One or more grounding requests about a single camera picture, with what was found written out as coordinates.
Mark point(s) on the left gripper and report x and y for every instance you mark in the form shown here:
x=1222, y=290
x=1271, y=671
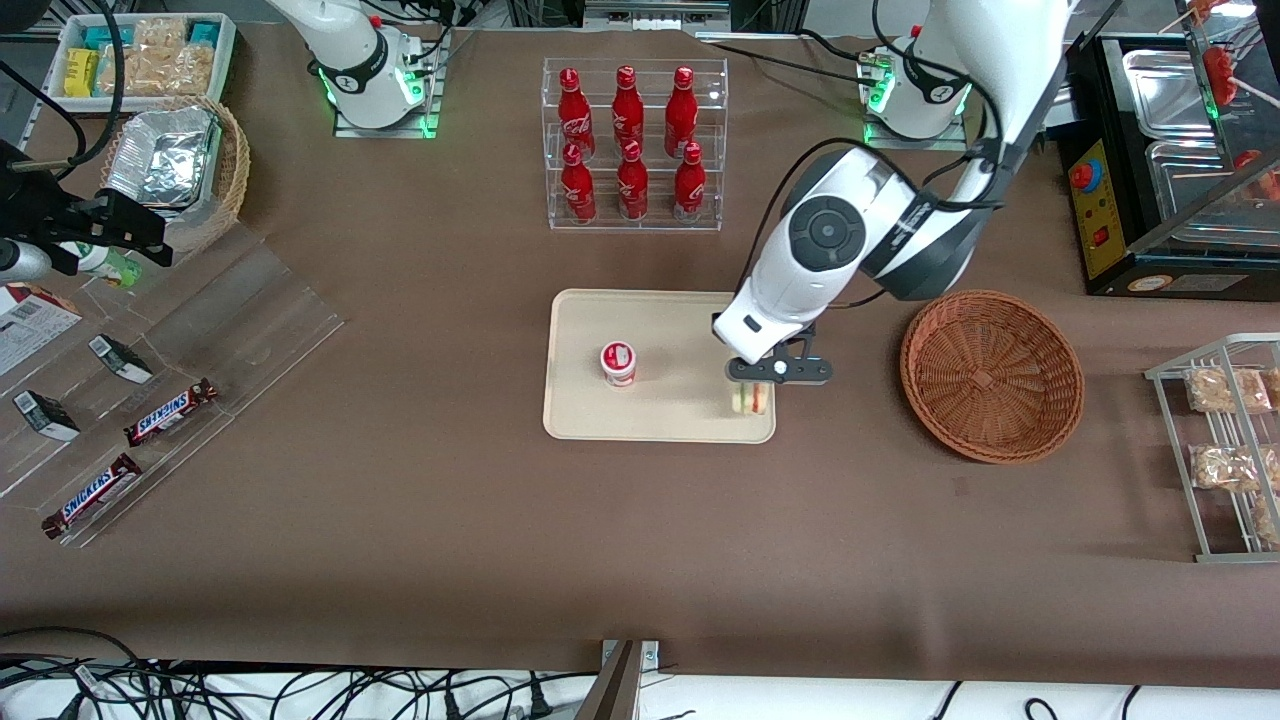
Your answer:
x=716, y=320

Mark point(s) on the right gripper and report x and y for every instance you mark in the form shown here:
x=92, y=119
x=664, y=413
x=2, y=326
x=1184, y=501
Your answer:
x=52, y=214

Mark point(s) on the vegetable sandwich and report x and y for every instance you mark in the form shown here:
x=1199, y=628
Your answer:
x=750, y=400

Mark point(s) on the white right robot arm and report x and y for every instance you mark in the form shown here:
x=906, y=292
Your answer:
x=350, y=60

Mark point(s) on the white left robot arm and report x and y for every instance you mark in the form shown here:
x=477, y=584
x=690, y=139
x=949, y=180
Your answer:
x=1000, y=40

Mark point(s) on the aluminium foil tray stack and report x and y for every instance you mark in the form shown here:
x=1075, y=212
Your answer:
x=160, y=160

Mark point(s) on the cream plastic tray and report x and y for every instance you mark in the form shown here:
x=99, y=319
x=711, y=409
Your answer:
x=660, y=410

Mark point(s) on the tan wicker basket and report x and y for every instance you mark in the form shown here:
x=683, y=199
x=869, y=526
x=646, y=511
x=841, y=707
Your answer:
x=236, y=170

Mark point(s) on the brown round wicker basket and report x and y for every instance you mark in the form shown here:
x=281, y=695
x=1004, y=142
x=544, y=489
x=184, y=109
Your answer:
x=990, y=380

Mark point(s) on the green white-capped bottle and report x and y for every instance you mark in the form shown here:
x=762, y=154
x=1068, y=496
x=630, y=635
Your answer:
x=110, y=268

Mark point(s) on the white red barcode carton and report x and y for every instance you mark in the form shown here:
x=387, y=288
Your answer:
x=30, y=330

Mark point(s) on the small black box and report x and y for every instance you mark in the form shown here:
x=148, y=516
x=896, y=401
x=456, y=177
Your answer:
x=45, y=415
x=120, y=358

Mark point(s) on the red white yogurt cup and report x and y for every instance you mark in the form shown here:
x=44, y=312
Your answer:
x=619, y=365

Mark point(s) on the red cola bottle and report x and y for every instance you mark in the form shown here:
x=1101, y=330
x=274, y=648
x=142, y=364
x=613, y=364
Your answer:
x=632, y=188
x=571, y=105
x=680, y=105
x=627, y=105
x=578, y=190
x=689, y=188

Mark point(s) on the yellow snack pack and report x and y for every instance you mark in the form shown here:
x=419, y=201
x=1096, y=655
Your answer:
x=80, y=72

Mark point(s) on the clear acrylic step display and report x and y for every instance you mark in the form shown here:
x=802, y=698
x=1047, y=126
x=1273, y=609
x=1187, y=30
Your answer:
x=260, y=320

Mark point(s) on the Snickers chocolate bar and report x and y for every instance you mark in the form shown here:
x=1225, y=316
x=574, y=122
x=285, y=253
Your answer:
x=92, y=495
x=170, y=412

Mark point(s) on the clear cracker bag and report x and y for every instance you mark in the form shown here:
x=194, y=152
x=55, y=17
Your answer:
x=160, y=72
x=160, y=34

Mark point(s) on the clear acrylic bottle rack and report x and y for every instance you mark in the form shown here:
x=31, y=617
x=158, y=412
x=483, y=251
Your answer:
x=712, y=140

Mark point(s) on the teal snack pack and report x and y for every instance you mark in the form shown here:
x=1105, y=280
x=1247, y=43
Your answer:
x=105, y=37
x=204, y=33

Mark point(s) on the white plastic snack bin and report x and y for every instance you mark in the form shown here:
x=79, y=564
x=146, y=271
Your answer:
x=226, y=50

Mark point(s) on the black food warmer appliance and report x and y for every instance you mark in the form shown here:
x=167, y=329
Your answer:
x=1180, y=275

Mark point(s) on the glass warmer lid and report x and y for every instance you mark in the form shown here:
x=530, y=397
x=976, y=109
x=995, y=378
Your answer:
x=1190, y=215

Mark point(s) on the steel warmer pan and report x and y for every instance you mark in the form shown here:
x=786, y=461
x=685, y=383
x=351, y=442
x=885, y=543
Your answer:
x=1200, y=190
x=1165, y=95

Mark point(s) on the clear bagged brown snack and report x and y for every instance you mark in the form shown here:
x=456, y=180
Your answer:
x=1268, y=522
x=1225, y=390
x=1225, y=468

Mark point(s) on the red sausage skewer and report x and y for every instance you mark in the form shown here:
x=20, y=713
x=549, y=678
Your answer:
x=1202, y=8
x=1218, y=70

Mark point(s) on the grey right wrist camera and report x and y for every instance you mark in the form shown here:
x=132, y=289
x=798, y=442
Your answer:
x=20, y=262

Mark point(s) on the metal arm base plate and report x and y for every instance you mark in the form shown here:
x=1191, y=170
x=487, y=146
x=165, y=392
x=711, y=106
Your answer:
x=385, y=132
x=915, y=143

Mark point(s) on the metal table bracket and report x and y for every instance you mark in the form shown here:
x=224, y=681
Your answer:
x=620, y=690

